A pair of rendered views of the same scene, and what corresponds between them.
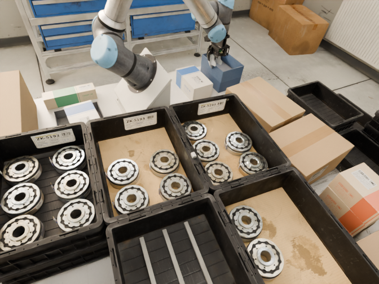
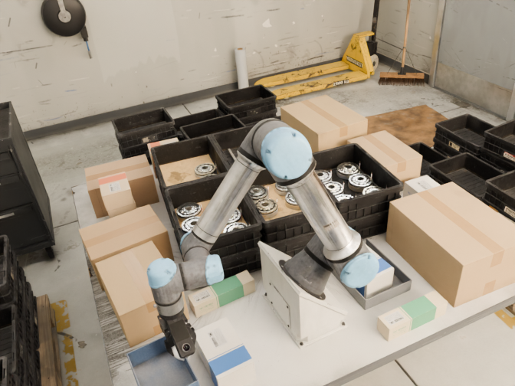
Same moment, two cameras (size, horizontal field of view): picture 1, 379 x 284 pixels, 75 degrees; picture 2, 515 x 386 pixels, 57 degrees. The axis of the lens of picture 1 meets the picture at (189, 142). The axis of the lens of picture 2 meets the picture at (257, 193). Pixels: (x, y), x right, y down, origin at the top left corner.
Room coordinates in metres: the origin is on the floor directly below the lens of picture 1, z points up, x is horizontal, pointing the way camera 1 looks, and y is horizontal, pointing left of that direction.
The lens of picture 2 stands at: (2.07, 0.35, 1.99)
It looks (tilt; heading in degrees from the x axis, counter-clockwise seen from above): 34 degrees down; 191
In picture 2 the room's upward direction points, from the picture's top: 5 degrees counter-clockwise
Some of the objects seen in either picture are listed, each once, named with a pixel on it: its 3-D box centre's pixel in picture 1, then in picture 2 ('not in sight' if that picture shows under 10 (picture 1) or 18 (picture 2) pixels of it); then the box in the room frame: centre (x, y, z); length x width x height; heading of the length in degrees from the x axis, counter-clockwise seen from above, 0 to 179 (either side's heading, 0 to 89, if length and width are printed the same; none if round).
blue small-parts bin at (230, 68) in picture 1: (221, 65); (163, 374); (1.29, -0.13, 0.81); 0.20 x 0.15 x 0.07; 37
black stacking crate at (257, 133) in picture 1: (222, 143); (211, 218); (0.63, -0.12, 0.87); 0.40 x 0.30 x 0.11; 27
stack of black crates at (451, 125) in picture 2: not in sight; (468, 151); (-0.90, 1.26, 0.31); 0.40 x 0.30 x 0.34; 32
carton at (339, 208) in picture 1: (351, 204); (119, 204); (0.48, -0.59, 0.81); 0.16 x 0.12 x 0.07; 32
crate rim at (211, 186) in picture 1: (224, 134); (210, 207); (0.63, -0.12, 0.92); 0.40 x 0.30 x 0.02; 27
